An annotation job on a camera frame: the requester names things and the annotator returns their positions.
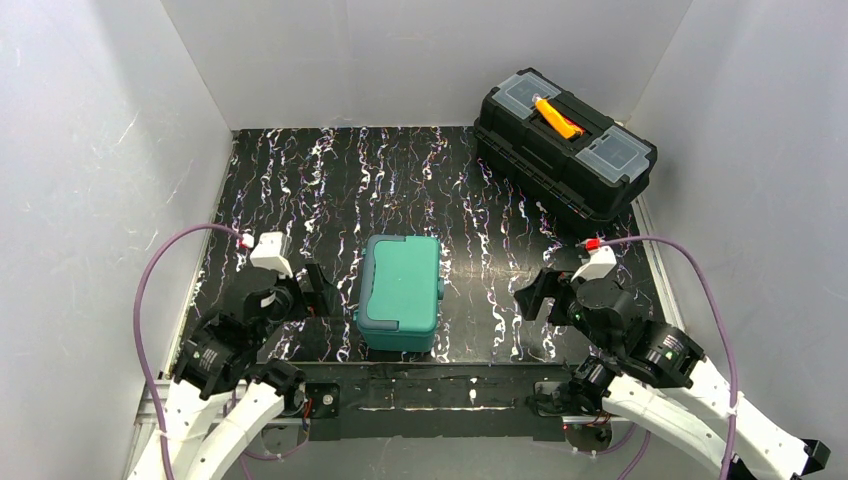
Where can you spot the green medicine box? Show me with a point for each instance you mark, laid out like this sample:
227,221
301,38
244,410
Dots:
400,293

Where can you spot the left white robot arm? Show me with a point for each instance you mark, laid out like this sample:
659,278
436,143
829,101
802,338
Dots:
221,396

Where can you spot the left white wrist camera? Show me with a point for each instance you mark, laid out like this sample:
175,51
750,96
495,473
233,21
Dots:
271,253

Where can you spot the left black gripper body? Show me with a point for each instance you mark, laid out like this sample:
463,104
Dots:
309,284

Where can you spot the black toolbox orange handle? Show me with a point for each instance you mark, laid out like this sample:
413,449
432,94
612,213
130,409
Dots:
582,166

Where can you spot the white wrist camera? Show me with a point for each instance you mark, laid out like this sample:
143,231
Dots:
271,253
602,261

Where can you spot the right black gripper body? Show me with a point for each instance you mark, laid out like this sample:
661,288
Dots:
553,291

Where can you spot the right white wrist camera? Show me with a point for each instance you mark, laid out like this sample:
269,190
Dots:
602,261

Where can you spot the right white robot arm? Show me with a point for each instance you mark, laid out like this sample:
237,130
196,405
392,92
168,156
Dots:
654,375

